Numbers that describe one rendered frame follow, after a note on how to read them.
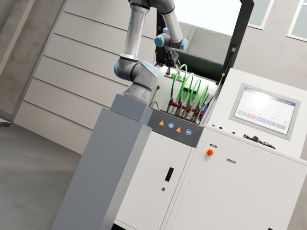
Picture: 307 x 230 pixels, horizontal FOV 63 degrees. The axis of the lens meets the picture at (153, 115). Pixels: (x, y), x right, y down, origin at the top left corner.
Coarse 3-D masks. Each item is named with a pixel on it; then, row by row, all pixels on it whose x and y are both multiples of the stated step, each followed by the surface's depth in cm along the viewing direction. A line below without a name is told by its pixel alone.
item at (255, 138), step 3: (243, 135) 179; (246, 135) 178; (246, 138) 178; (249, 138) 182; (252, 138) 178; (255, 138) 178; (258, 138) 179; (255, 141) 179; (258, 141) 175; (261, 141) 176; (264, 141) 178; (264, 144) 175; (267, 144) 176; (270, 147) 173; (273, 147) 171
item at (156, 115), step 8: (152, 112) 187; (160, 112) 186; (152, 120) 186; (168, 120) 184; (176, 120) 182; (184, 120) 181; (152, 128) 185; (160, 128) 184; (168, 128) 183; (184, 128) 180; (192, 128) 179; (168, 136) 182; (176, 136) 181; (184, 136) 179; (192, 136) 178
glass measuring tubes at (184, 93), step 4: (184, 88) 236; (184, 92) 237; (184, 96) 238; (188, 96) 237; (192, 96) 236; (196, 96) 236; (192, 100) 234; (176, 108) 236; (184, 112) 234; (188, 116) 234
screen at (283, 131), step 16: (240, 96) 205; (256, 96) 203; (272, 96) 201; (240, 112) 199; (256, 112) 198; (272, 112) 196; (288, 112) 195; (256, 128) 193; (272, 128) 191; (288, 128) 190
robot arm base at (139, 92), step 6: (132, 84) 140; (138, 84) 137; (132, 90) 137; (138, 90) 136; (144, 90) 137; (150, 90) 140; (126, 96) 137; (132, 96) 135; (138, 96) 135; (144, 96) 137; (144, 102) 136
